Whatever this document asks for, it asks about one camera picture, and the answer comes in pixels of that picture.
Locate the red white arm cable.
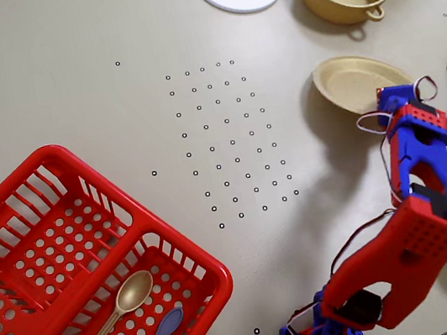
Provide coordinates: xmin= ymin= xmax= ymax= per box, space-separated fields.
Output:
xmin=319 ymin=207 xmax=407 ymax=280

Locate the red plastic dish rack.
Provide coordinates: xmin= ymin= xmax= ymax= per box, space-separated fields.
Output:
xmin=0 ymin=119 xmax=241 ymax=335

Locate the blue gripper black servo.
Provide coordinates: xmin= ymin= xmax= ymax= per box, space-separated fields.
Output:
xmin=371 ymin=81 xmax=421 ymax=119

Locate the gold plastic spoon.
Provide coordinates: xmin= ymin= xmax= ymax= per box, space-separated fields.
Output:
xmin=44 ymin=267 xmax=162 ymax=335

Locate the red white gripper cable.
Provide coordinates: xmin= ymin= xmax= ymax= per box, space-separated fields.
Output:
xmin=350 ymin=75 xmax=445 ymax=143

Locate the tan plastic plate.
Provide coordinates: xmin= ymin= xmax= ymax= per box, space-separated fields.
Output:
xmin=309 ymin=44 xmax=418 ymax=122

